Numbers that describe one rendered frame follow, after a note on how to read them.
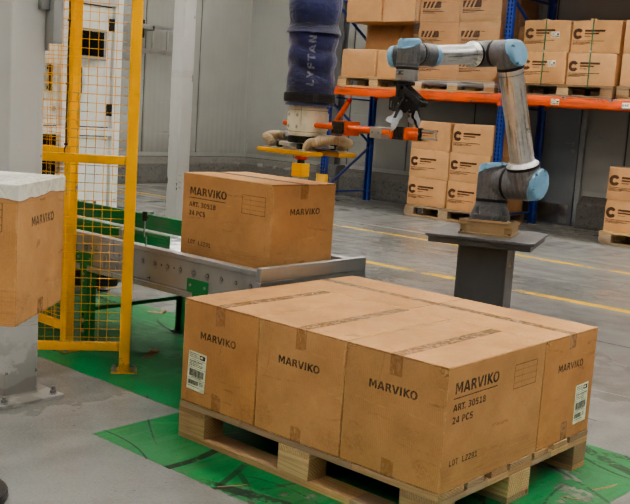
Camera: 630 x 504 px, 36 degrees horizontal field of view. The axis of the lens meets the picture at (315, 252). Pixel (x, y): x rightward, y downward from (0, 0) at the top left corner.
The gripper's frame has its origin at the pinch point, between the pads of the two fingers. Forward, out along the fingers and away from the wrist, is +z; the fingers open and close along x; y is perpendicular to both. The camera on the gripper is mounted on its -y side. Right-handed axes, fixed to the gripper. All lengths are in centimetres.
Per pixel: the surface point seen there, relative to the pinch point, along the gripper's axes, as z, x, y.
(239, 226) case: 46, 24, 74
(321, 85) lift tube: -17, 4, 49
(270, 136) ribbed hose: 6, 12, 72
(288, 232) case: 47, 11, 56
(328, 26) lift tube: -42, 3, 48
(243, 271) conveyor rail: 63, 36, 54
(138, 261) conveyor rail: 69, 46, 124
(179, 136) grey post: 20, -117, 351
